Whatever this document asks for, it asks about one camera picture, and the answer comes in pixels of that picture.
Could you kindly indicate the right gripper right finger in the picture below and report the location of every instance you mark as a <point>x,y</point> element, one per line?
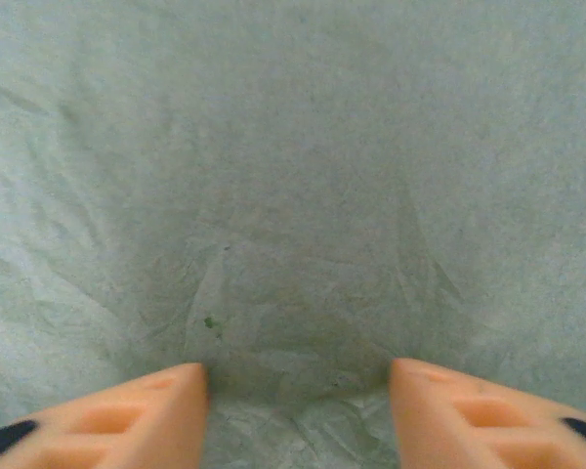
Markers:
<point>444,425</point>

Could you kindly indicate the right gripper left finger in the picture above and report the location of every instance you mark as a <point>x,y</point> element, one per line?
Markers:
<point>127,425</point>

